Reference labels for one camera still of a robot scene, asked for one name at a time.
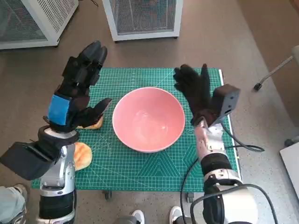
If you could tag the white shoe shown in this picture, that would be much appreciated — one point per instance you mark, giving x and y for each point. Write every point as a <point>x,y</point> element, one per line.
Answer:
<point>138,217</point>
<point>175,214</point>

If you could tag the green cutting mat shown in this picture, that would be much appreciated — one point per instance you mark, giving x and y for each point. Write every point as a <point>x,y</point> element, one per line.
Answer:
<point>105,163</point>

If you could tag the dark grey furniture foot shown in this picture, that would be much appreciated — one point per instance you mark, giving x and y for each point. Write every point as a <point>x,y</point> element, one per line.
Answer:
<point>292,142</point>

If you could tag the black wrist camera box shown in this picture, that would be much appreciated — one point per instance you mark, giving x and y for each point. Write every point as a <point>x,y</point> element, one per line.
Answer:
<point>227,98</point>
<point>23,158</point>

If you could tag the black table caster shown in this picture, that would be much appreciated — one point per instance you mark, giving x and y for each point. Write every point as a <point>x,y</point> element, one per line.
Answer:
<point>107,195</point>
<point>190,198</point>

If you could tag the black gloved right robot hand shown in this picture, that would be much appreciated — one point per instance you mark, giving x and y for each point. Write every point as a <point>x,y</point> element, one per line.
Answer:
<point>196,91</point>

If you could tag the pink bowl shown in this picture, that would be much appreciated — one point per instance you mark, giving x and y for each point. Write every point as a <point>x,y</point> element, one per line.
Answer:
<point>149,121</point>

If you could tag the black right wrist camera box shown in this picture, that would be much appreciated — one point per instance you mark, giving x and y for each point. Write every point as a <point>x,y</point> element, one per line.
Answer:
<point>227,98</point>

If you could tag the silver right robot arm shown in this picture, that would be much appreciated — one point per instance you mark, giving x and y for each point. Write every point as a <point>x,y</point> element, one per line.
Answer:
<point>215,163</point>

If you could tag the long twisted toy bread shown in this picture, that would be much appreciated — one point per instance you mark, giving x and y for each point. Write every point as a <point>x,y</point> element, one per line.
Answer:
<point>95,126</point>

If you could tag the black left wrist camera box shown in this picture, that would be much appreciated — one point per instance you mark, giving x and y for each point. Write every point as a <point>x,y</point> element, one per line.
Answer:
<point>23,158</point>

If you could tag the white cabinet with perforated side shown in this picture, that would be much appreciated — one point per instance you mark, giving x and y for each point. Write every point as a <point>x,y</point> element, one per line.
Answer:
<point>46,18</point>

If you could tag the white desk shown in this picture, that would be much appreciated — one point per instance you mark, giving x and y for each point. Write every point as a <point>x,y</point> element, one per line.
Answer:
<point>290,168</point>

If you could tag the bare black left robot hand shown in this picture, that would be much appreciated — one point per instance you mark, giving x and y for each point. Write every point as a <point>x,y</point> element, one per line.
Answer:
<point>58,109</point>

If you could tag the round toy bread bun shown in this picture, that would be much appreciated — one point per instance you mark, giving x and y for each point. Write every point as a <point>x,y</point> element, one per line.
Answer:
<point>83,156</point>

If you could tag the person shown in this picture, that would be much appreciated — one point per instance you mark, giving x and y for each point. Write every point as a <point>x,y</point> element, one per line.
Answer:
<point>11,205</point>

